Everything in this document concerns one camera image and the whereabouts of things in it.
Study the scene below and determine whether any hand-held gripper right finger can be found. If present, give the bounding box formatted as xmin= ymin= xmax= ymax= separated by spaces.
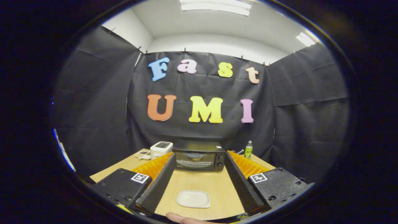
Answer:
xmin=224 ymin=151 xmax=313 ymax=217

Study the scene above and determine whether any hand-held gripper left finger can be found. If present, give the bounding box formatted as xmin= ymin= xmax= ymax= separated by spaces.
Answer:
xmin=90 ymin=152 xmax=177 ymax=216

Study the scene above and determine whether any black toaster oven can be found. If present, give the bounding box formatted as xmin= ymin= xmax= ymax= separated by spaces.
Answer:
xmin=173 ymin=140 xmax=226 ymax=172

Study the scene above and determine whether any white pop-up toaster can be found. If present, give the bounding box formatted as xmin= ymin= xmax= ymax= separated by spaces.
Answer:
xmin=150 ymin=142 xmax=174 ymax=160

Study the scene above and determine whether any white rectangular plate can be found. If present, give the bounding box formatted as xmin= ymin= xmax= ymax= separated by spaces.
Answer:
xmin=176 ymin=190 xmax=211 ymax=208

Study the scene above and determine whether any small ceiling light panel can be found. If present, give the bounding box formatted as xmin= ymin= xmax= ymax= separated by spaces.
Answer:
xmin=296 ymin=31 xmax=316 ymax=47

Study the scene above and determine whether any long ceiling light panel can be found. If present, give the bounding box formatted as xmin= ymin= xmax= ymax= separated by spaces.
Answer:
xmin=180 ymin=0 xmax=252 ymax=16

